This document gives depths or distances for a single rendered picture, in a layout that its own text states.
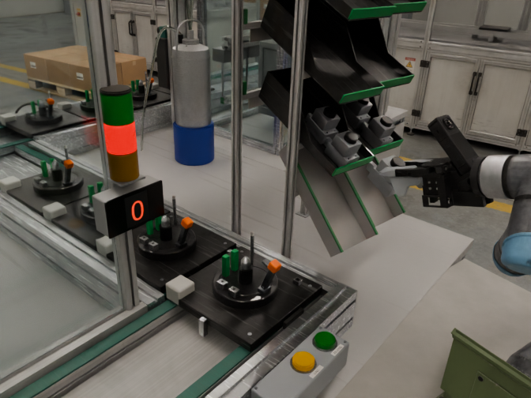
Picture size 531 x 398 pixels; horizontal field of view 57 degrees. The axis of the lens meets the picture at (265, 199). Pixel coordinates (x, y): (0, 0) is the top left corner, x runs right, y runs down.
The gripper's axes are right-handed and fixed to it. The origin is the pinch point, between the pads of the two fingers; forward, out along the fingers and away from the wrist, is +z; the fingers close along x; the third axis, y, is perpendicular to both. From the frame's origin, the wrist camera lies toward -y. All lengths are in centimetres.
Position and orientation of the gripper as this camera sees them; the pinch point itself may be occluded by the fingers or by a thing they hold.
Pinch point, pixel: (392, 167)
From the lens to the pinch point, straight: 105.2
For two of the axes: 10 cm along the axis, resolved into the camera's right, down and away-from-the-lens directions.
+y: 1.9, 9.6, 2.0
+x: 7.6, -2.7, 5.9
